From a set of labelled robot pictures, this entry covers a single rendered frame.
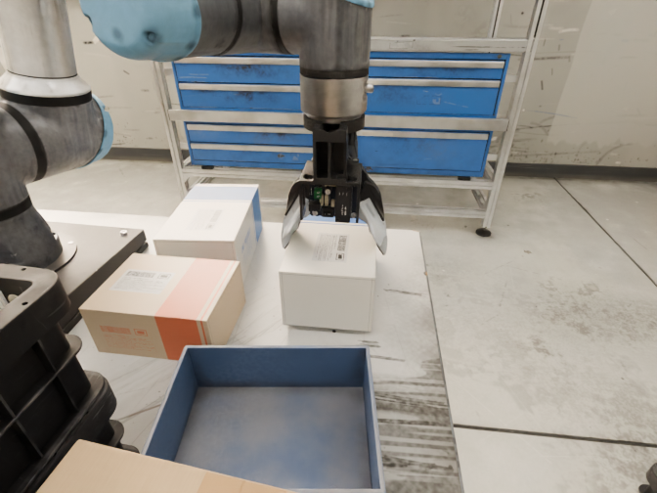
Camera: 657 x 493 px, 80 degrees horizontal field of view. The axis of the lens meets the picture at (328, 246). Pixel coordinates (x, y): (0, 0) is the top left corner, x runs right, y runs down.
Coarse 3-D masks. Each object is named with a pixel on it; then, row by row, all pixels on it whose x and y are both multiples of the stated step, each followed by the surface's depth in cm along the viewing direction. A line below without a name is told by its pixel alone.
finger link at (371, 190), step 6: (366, 174) 50; (366, 180) 50; (366, 186) 50; (372, 186) 50; (366, 192) 51; (372, 192) 51; (378, 192) 51; (360, 198) 51; (366, 198) 51; (372, 198) 51; (378, 198) 51; (378, 204) 52; (378, 210) 52
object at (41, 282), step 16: (0, 272) 26; (16, 272) 26; (32, 272) 26; (48, 272) 26; (32, 288) 25; (48, 288) 25; (64, 288) 27; (16, 304) 24; (32, 304) 24; (48, 304) 25; (64, 304) 26; (0, 320) 23; (16, 320) 23; (32, 320) 24; (48, 320) 25; (0, 336) 22; (16, 336) 23; (32, 336) 24; (0, 352) 22; (16, 352) 23; (0, 368) 22
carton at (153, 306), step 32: (160, 256) 55; (128, 288) 50; (160, 288) 50; (192, 288) 50; (224, 288) 50; (96, 320) 47; (128, 320) 46; (160, 320) 46; (192, 320) 45; (224, 320) 50; (128, 352) 50; (160, 352) 49
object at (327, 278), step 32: (320, 224) 58; (352, 224) 58; (288, 256) 51; (320, 256) 51; (352, 256) 51; (288, 288) 49; (320, 288) 49; (352, 288) 48; (288, 320) 52; (320, 320) 52; (352, 320) 51
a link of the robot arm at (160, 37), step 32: (96, 0) 28; (128, 0) 27; (160, 0) 27; (192, 0) 29; (224, 0) 33; (96, 32) 29; (128, 32) 28; (160, 32) 28; (192, 32) 30; (224, 32) 34
